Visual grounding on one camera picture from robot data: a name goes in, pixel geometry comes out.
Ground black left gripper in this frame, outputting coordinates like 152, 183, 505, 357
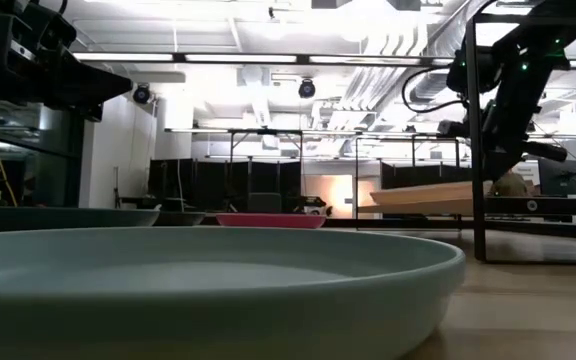
2, 0, 134, 124

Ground round black ceiling device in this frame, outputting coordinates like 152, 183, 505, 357
297, 77, 317, 100
132, 83, 152, 106

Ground black background table frame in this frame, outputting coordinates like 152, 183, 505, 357
226, 127, 305, 212

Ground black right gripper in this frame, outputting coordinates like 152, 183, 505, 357
436, 97, 569, 184

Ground black plate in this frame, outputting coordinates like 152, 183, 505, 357
151, 209, 207, 228

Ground grey chair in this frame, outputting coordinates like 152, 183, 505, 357
247, 192, 284, 215

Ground dark green plate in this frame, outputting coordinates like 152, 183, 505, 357
0, 205, 161, 234

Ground black monitor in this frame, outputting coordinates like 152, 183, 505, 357
537, 158, 576, 198

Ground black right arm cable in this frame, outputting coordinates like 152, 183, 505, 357
400, 66, 469, 115

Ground person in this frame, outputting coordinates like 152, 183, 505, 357
490, 169, 530, 198

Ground pink plate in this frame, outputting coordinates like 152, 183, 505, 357
215, 212, 328, 231

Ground overhead light bar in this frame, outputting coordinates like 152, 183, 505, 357
71, 51, 576, 70

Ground light blue plate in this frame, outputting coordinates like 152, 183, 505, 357
0, 225, 467, 360

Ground black table edge rail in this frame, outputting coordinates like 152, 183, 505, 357
325, 217, 576, 242

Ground black partition panels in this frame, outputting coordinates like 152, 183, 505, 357
147, 158, 303, 212

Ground black metal shelf frame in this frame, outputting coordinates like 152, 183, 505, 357
354, 12, 576, 265

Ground white wheeled robot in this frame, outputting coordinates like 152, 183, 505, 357
298, 195, 335, 218

